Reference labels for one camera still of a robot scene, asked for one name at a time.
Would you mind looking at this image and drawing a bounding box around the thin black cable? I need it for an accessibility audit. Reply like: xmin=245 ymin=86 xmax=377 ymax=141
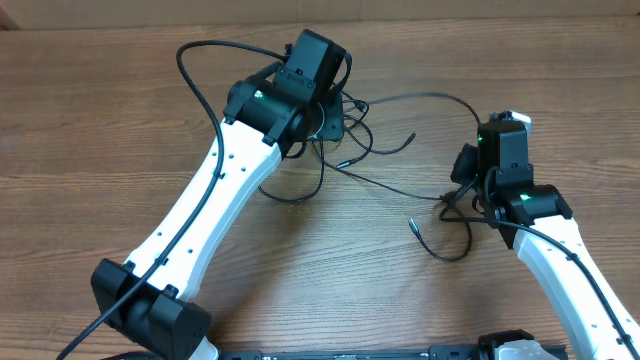
xmin=319 ymin=91 xmax=484 ymax=263

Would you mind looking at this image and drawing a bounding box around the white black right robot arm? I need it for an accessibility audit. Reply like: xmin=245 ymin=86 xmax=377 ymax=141
xmin=451 ymin=111 xmax=639 ymax=359

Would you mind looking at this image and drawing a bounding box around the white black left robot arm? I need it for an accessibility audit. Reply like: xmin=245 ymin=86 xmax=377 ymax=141
xmin=91 ymin=29 xmax=352 ymax=359

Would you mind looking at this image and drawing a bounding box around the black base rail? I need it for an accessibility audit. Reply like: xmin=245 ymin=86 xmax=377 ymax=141
xmin=99 ymin=329 xmax=571 ymax=360

